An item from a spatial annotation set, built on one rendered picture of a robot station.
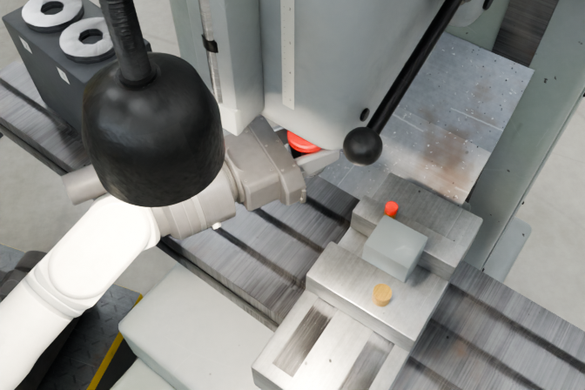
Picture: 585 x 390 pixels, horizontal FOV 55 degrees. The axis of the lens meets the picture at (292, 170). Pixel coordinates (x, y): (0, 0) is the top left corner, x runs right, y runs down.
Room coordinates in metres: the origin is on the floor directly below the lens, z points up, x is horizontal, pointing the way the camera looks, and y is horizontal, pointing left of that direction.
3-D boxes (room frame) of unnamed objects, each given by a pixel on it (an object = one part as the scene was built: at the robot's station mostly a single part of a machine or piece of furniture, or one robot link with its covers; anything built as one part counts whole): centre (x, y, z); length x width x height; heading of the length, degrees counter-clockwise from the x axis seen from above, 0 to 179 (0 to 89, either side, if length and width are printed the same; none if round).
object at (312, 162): (0.40, -0.03, 1.19); 0.06 x 0.02 x 0.03; 118
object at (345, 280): (0.30, -0.09, 1.06); 0.15 x 0.06 x 0.04; 56
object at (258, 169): (0.39, 0.07, 1.19); 0.13 x 0.12 x 0.10; 28
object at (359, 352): (0.32, -0.11, 1.02); 0.35 x 0.15 x 0.11; 146
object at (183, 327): (0.43, -0.01, 0.83); 0.50 x 0.35 x 0.12; 143
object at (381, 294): (0.29, -0.11, 1.08); 0.02 x 0.02 x 0.02
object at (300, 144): (0.43, -0.02, 1.21); 0.05 x 0.05 x 0.01
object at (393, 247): (0.35, -0.13, 1.08); 0.06 x 0.05 x 0.06; 56
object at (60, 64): (0.69, 0.33, 1.07); 0.22 x 0.12 x 0.20; 48
